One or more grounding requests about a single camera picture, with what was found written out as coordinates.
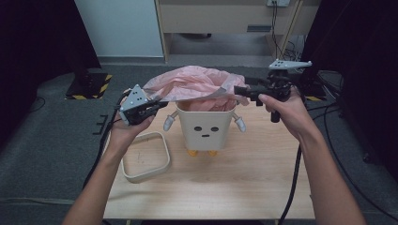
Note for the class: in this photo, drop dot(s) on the black striped stand base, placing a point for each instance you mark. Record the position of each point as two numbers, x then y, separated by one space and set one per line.
87 87
314 93

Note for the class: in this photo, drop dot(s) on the light wooden desk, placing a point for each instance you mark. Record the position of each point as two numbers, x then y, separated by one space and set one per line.
219 17

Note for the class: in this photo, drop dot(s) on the wall power socket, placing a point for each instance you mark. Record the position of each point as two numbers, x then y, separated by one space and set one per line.
278 2

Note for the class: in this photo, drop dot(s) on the person's right hand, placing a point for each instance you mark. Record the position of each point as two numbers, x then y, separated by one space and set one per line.
294 115

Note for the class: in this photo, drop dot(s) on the white partition panel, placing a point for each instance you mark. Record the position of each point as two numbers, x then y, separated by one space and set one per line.
122 28

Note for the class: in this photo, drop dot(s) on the beige character trash bin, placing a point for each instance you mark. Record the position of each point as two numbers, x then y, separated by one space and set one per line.
205 131

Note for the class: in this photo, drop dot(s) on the pink plastic bag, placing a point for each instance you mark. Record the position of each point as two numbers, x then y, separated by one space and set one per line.
191 84

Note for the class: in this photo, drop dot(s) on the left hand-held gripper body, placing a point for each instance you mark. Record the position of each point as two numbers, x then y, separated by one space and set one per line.
136 109

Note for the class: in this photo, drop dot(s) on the black curtain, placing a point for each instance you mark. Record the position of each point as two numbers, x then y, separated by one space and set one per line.
34 47
366 47

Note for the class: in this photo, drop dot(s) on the person's left hand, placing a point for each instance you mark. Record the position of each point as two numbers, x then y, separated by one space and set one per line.
123 137

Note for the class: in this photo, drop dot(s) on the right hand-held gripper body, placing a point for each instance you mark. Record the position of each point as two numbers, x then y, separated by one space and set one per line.
280 84

